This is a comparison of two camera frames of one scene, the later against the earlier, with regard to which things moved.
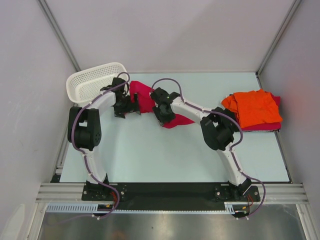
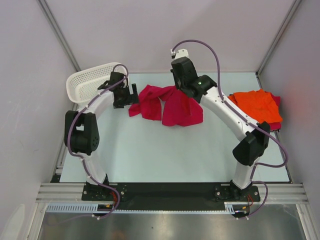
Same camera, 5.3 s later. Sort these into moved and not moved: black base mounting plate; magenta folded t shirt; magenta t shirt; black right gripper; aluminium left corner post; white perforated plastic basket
Moved: black right gripper; magenta t shirt
Not moved: aluminium left corner post; black base mounting plate; white perforated plastic basket; magenta folded t shirt
